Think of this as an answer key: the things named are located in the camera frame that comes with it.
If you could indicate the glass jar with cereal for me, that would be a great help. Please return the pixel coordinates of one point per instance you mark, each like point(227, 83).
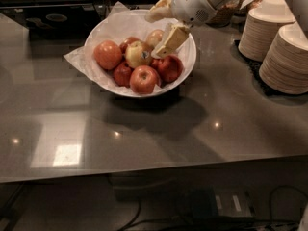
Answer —
point(223, 16)

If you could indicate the paper plate stack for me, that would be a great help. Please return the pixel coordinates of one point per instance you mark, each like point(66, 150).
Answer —
point(260, 30)
point(285, 67)

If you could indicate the red apple front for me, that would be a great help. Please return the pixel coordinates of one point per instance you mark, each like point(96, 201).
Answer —
point(144, 79)

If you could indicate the black mat under plates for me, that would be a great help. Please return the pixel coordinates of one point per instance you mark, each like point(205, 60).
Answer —
point(254, 67)

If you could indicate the pale russet apple back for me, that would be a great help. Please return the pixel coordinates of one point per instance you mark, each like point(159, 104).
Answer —
point(154, 37)

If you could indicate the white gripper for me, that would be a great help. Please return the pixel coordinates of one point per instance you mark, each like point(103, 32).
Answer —
point(190, 4)

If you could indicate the paper plate stack left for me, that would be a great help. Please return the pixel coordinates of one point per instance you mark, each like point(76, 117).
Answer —
point(260, 30)

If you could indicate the red apple right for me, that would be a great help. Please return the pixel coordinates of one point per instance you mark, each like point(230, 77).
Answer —
point(170, 68)

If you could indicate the small red apple middle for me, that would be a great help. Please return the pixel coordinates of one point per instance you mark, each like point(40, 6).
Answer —
point(155, 63)

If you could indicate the yellow-green apple with sticker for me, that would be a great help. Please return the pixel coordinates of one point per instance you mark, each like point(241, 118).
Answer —
point(138, 53)

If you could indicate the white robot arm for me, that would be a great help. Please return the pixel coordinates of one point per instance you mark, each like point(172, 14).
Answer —
point(299, 9)

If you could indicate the dark red apple lower left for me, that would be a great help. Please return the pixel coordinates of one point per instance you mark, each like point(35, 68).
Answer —
point(122, 74)

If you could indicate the dark box under table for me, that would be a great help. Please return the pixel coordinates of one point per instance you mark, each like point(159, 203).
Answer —
point(224, 204)

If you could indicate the white paper liner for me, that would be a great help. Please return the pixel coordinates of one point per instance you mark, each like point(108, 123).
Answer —
point(122, 23)

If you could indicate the orange-red apple left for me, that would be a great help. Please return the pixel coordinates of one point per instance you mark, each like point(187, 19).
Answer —
point(108, 54)

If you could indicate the paper plate stack right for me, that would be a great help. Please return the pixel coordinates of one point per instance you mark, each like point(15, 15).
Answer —
point(285, 67)

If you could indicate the red apple behind centre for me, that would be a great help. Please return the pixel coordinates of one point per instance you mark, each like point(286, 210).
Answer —
point(123, 46)

